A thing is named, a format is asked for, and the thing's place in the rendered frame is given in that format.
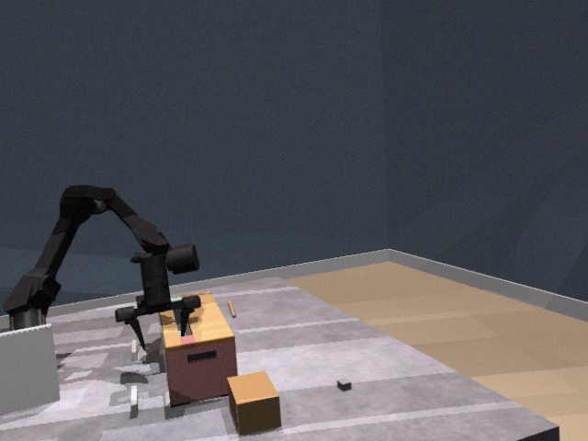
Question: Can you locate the tan rectangular block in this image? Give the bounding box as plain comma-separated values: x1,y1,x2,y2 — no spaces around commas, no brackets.
227,371,281,436

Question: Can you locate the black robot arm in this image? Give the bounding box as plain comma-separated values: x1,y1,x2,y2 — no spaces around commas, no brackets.
2,185,199,331

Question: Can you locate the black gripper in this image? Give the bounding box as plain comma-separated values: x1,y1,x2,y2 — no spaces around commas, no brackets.
116,276,202,351

